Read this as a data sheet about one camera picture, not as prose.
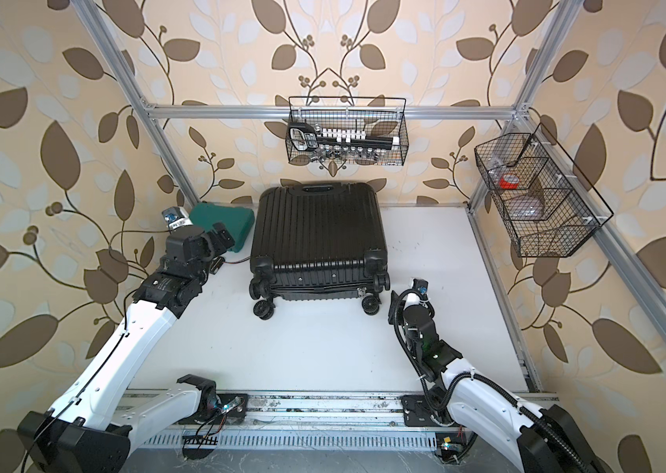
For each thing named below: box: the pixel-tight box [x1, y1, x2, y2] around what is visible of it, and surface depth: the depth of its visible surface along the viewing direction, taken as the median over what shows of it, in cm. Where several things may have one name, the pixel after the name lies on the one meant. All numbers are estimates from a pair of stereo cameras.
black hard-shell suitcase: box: [249, 181, 391, 320], surface depth 84 cm
